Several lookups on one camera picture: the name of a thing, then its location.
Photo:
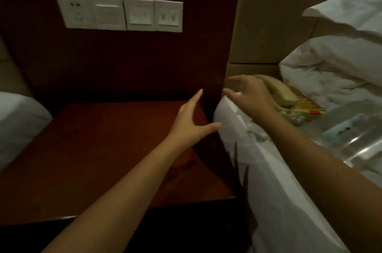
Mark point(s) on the white blank wall plate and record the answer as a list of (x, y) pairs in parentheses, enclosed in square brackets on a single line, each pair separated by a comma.
[(109, 13)]

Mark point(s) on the dark red wooden nightstand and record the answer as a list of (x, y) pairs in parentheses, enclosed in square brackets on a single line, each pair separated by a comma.
[(89, 148)]

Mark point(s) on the beige telephone handset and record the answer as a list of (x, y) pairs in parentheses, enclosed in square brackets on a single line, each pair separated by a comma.
[(280, 90)]

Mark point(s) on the person's left forearm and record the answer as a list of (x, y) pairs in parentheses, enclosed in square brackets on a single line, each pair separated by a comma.
[(119, 202)]

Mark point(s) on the white bed duvet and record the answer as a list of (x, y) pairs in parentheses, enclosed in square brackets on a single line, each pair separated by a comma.
[(277, 202)]

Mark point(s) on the person's right hand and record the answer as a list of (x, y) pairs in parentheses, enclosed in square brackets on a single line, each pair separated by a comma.
[(256, 99)]

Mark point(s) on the white wall socket plate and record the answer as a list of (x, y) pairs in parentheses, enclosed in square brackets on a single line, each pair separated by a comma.
[(76, 11)]

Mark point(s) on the white two-button switch plate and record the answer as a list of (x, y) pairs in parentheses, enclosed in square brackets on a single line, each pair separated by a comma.
[(168, 16)]

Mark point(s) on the white pillow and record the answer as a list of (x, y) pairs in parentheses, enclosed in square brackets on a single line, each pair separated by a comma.
[(337, 56), (352, 11)]

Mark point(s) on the person's right forearm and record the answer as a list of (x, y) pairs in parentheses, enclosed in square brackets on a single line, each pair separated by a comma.
[(328, 181)]

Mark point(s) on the white neighbouring bed mattress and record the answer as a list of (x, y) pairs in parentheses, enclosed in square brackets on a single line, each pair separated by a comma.
[(18, 124)]

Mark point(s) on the person's left hand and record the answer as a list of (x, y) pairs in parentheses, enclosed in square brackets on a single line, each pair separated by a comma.
[(185, 127)]

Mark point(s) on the person's right thumb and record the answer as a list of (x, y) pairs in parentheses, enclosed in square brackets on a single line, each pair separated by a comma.
[(232, 94)]

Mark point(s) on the white double rocker switch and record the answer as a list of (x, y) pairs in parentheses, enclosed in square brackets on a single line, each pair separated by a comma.
[(139, 15)]

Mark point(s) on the person's left thumb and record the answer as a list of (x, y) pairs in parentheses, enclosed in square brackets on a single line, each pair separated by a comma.
[(210, 128)]

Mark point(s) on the beige padded headboard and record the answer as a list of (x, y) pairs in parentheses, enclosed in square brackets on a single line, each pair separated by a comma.
[(274, 14)]

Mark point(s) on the beige telephone base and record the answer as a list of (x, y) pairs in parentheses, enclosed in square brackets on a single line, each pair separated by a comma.
[(304, 106)]

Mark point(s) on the clear plastic bag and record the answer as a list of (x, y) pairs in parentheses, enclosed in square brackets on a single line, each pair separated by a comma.
[(349, 133)]

